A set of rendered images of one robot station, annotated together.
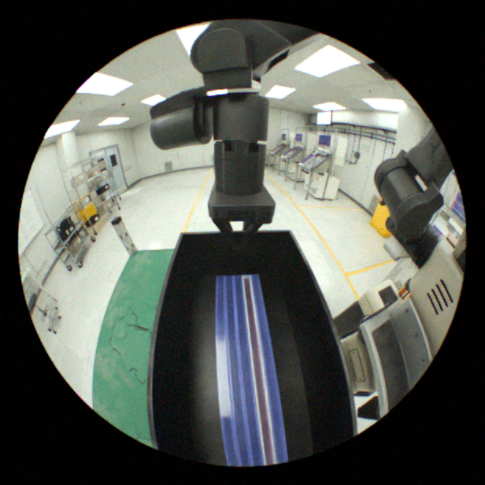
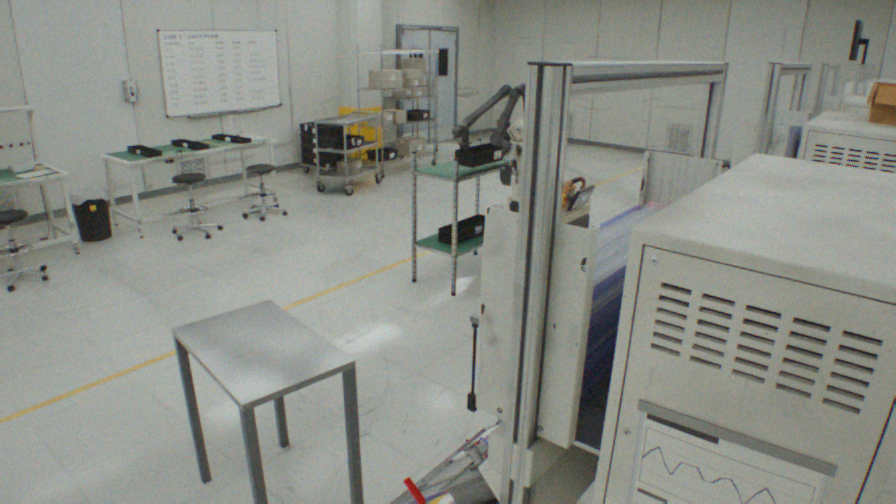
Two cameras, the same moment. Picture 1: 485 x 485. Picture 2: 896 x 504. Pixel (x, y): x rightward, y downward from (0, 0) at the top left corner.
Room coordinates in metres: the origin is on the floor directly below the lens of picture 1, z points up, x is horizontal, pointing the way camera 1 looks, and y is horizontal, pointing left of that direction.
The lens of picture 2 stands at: (-3.65, -2.99, 1.92)
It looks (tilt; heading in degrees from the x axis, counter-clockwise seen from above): 20 degrees down; 44
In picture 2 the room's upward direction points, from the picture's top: 1 degrees clockwise
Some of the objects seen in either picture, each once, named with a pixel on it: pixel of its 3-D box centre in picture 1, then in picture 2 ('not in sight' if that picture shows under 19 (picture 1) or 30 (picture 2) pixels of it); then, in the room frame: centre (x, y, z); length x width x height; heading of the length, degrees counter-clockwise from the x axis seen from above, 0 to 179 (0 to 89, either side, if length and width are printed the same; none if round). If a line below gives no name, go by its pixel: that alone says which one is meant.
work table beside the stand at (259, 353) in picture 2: not in sight; (268, 427); (-2.73, -1.09, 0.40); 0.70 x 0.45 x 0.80; 86
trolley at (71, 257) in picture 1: (71, 237); (349, 151); (1.03, 3.32, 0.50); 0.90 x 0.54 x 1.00; 19
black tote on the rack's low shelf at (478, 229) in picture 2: not in sight; (466, 228); (-0.12, 0.15, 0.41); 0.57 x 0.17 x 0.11; 5
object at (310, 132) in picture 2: (68, 234); (323, 148); (1.31, 4.35, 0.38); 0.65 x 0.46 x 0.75; 98
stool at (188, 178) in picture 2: not in sight; (195, 205); (-1.36, 2.82, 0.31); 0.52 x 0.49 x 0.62; 5
